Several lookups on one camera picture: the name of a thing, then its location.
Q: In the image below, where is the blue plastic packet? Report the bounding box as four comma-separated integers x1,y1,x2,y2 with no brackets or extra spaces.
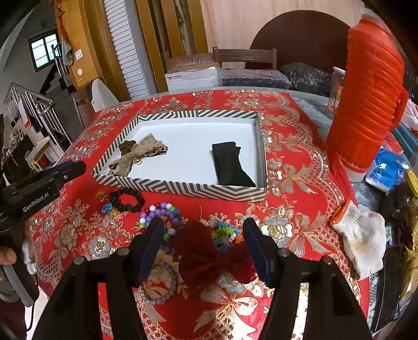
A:
366,149,409,192

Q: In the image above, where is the black plastic bag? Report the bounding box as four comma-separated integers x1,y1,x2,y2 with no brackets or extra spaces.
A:
280,63,334,97

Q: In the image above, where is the grey braided cord bracelet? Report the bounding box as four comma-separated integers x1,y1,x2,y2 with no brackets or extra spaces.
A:
139,255,183,306

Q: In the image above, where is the window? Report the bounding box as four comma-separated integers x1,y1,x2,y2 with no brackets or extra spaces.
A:
29,29,59,72

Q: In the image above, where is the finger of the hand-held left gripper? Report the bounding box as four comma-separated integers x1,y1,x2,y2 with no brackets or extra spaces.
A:
41,160,87,187

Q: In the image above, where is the yellow lid jar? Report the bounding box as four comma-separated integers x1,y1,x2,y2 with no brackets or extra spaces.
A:
405,169,418,198

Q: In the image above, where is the red floral tablecloth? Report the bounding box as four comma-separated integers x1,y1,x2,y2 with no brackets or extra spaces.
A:
29,90,371,340

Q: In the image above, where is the leopard print ribbon bow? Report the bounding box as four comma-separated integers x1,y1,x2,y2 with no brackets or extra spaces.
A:
108,133,169,175

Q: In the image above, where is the wooden chair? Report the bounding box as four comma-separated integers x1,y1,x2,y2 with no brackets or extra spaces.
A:
212,47,277,71

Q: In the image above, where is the white chair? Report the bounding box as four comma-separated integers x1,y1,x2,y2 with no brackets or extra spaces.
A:
91,78,119,112

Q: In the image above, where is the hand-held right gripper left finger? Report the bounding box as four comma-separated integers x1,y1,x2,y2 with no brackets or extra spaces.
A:
33,216,165,340

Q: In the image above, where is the white carton box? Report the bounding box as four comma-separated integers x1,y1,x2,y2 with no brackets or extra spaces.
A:
164,63,223,93

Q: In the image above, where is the glass jar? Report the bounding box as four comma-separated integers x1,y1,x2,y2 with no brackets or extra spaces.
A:
328,67,346,113

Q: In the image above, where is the metal stair railing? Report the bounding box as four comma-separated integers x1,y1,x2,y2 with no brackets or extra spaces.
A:
5,82,71,144

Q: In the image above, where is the striped cardboard box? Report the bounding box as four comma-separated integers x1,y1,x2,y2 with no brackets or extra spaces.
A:
91,109,268,203

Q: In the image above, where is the multicolour bead bracelet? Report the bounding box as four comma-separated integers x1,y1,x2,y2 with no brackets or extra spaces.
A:
139,202,182,234

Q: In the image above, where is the dark packaged blanket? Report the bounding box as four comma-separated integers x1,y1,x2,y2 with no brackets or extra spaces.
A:
218,68,291,89

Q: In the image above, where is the orange thermos jug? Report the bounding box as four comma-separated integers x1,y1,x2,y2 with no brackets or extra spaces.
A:
327,8,409,179

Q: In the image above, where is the green white bead bracelet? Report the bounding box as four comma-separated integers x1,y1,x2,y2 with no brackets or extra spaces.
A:
199,219,244,254

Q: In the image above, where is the white work glove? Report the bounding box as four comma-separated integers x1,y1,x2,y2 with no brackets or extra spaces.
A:
329,199,387,281

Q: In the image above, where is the black folded cloth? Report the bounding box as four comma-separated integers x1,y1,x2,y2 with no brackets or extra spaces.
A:
212,141,257,188

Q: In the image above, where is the hanging grey cloth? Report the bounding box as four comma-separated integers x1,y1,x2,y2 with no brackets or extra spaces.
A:
60,37,74,66

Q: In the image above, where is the black scrunchie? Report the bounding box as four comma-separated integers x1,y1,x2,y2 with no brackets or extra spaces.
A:
109,188,145,214

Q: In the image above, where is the white slatted panel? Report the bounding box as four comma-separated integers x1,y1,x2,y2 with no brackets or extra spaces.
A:
104,0,149,100

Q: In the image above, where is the amber bead bracelet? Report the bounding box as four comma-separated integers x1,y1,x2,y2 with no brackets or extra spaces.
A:
95,191,120,218

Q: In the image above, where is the brown fabric bow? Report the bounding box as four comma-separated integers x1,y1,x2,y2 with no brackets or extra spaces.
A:
118,140,137,157

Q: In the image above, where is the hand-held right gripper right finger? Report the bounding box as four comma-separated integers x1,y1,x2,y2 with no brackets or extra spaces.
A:
242,217,373,340

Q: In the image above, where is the purple bead bracelet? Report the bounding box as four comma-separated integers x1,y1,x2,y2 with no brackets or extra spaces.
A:
145,209,187,256

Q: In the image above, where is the round brown table top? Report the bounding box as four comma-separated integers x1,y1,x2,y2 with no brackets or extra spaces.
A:
250,10,351,71

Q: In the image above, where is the person's left hand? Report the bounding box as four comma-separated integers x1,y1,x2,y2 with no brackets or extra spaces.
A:
0,243,18,269

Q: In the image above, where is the red fabric bow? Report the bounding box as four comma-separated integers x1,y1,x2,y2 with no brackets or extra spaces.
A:
171,220,258,288

